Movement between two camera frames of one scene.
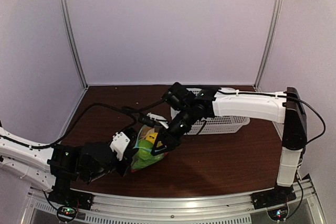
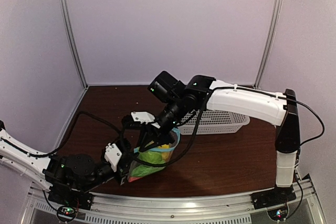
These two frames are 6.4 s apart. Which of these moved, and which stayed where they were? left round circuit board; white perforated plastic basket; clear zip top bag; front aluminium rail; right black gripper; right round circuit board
Moved: clear zip top bag; right black gripper
Stayed: right round circuit board; white perforated plastic basket; left round circuit board; front aluminium rail
